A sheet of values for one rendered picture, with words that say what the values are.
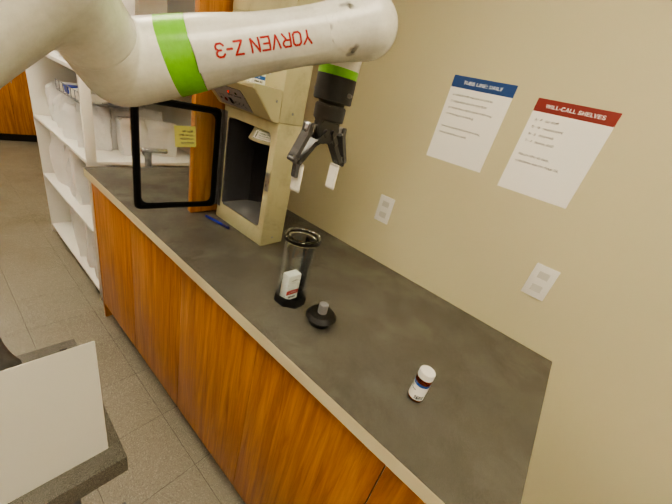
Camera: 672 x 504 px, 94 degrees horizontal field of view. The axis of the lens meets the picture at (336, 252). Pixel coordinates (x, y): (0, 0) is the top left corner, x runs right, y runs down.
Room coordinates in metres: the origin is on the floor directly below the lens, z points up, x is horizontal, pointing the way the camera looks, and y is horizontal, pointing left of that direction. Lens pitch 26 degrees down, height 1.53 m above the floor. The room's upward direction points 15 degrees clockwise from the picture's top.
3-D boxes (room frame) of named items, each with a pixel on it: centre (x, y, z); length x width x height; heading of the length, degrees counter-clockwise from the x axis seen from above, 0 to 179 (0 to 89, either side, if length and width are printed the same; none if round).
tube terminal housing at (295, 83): (1.30, 0.36, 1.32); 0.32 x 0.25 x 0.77; 57
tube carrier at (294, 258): (0.82, 0.10, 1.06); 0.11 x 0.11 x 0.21
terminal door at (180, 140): (1.15, 0.67, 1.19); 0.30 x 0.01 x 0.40; 139
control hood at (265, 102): (1.14, 0.46, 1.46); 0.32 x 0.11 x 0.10; 57
